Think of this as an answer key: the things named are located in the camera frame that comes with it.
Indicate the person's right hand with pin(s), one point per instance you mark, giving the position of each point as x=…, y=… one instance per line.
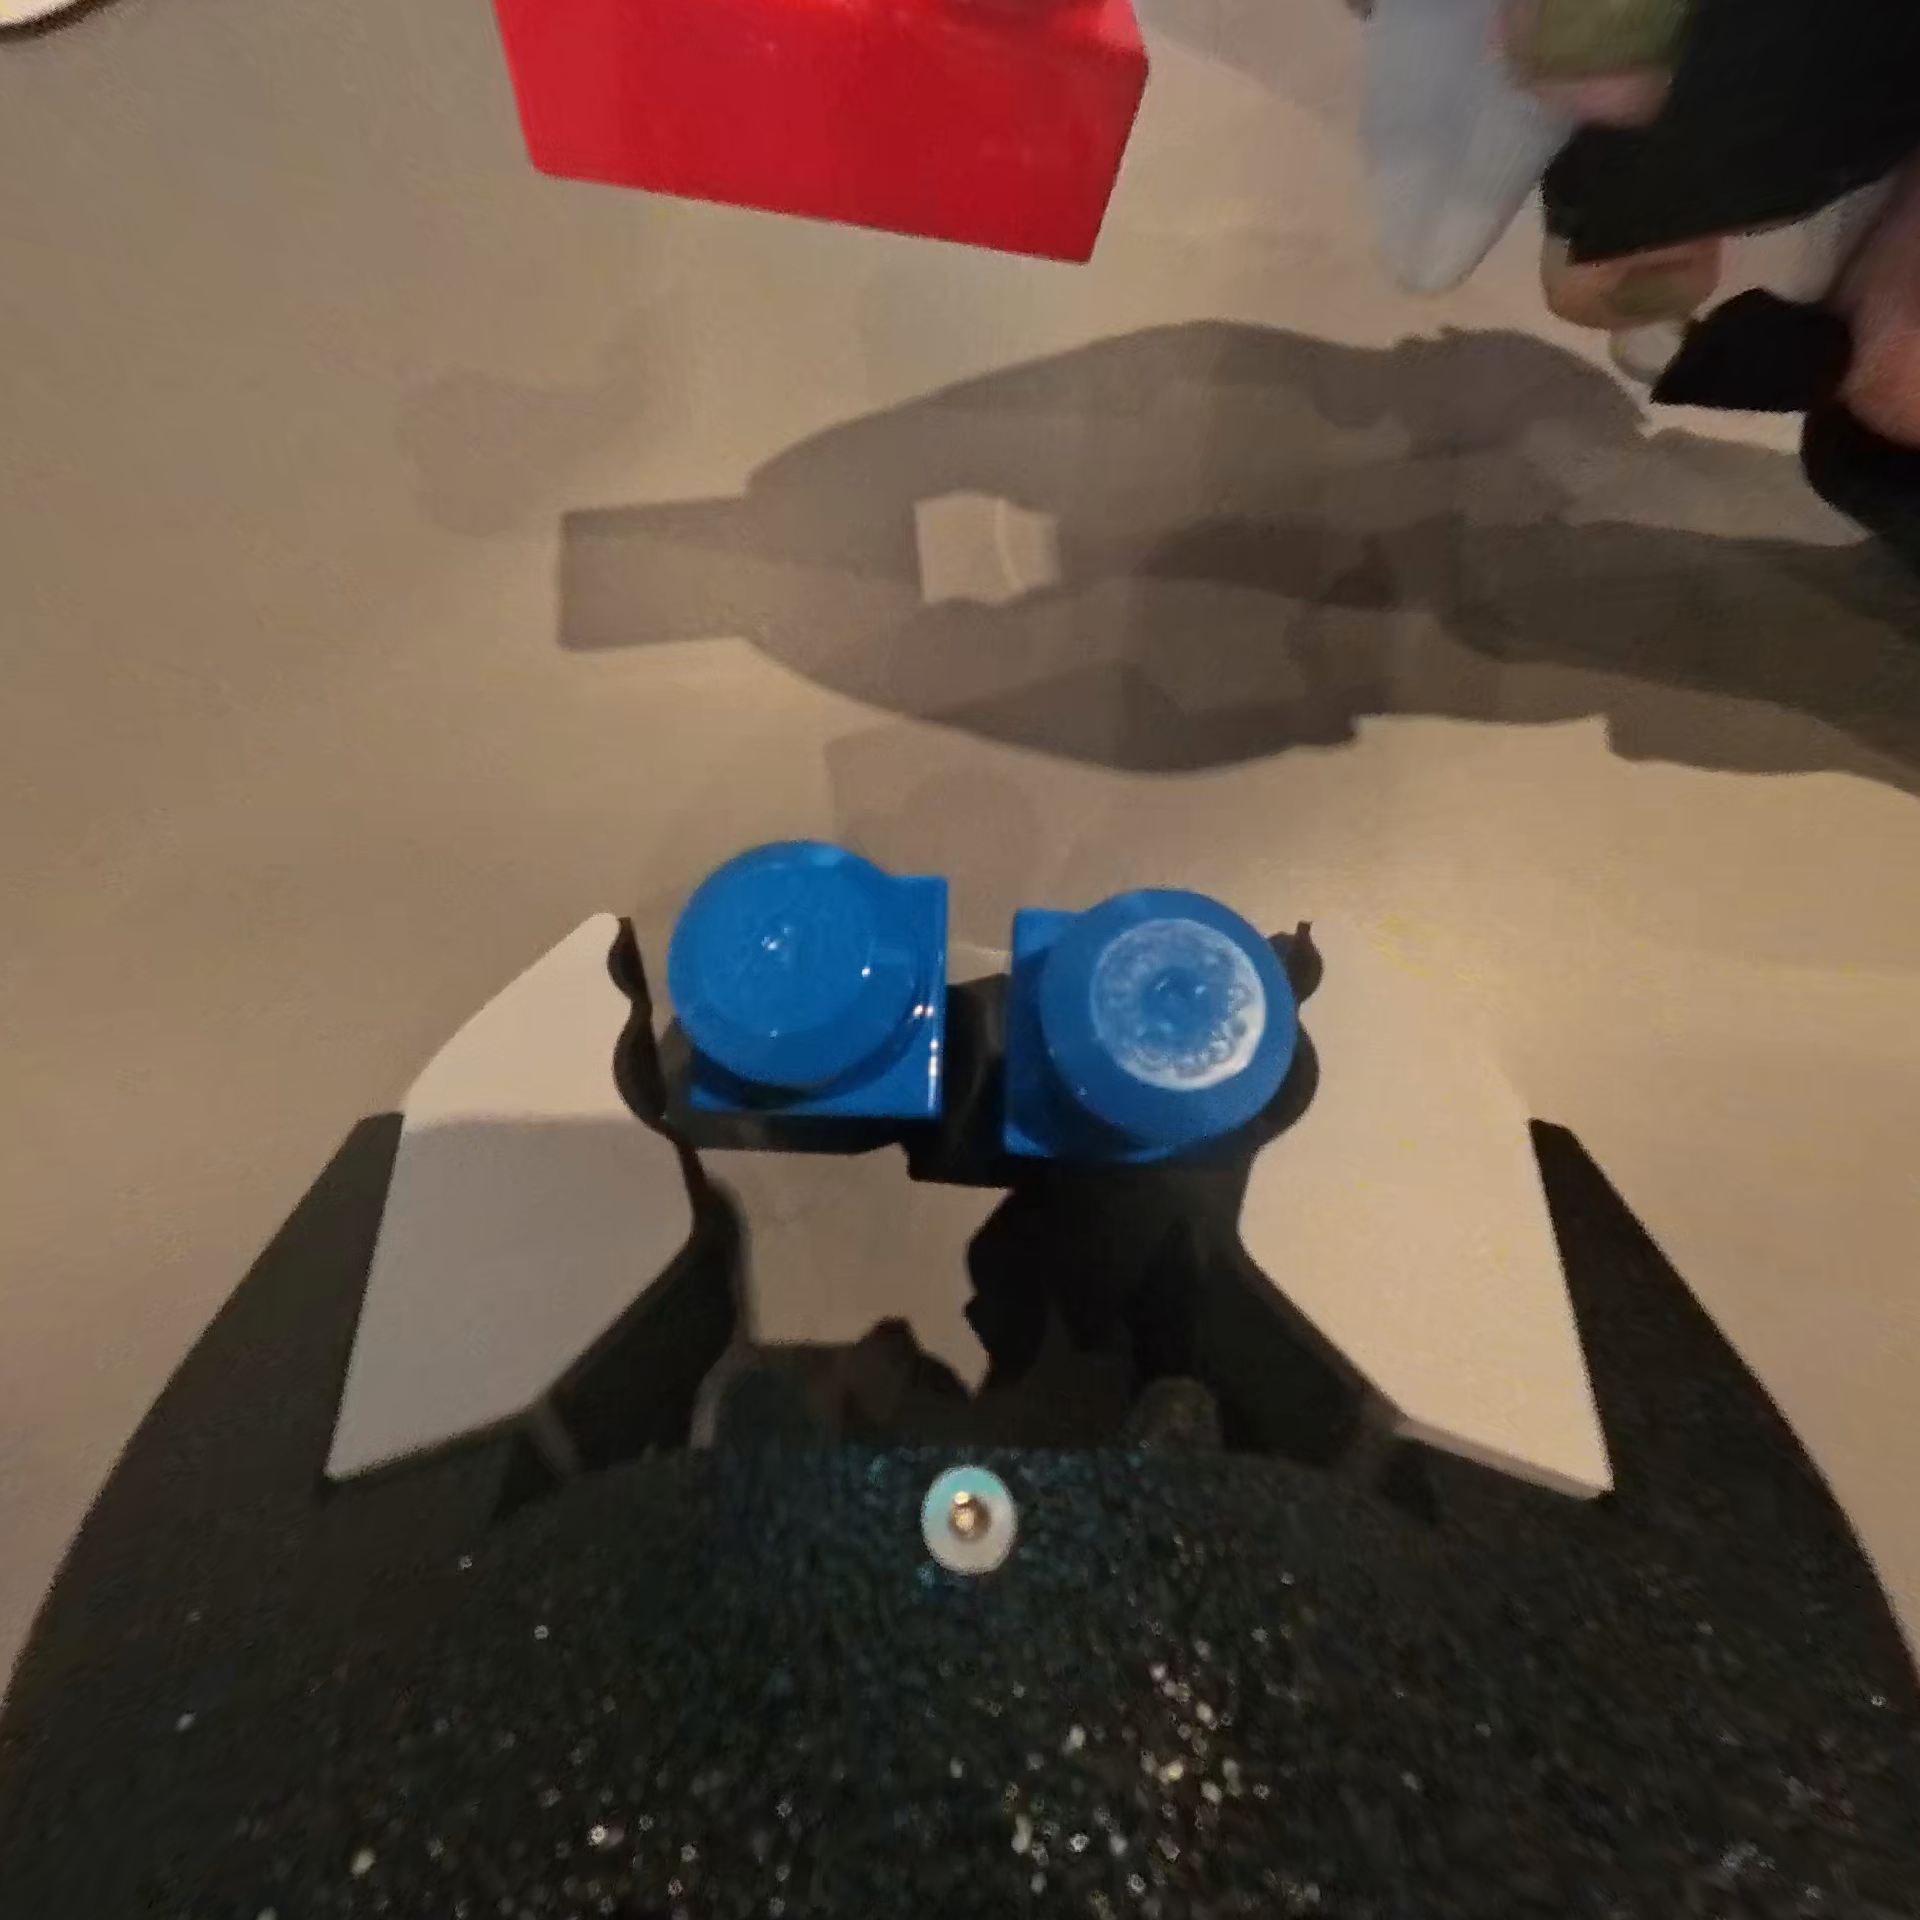
x=1634, y=284

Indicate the red two-stud block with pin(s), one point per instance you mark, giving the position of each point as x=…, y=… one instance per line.
x=824, y=104

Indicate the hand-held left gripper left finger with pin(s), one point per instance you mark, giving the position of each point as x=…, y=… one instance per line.
x=494, y=1200

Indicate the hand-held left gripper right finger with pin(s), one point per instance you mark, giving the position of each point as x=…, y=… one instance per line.
x=1441, y=1275

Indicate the blue block with worn stud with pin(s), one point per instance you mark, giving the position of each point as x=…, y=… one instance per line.
x=1155, y=1021

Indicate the blue single-stud block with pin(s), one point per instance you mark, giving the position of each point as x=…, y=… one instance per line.
x=795, y=974

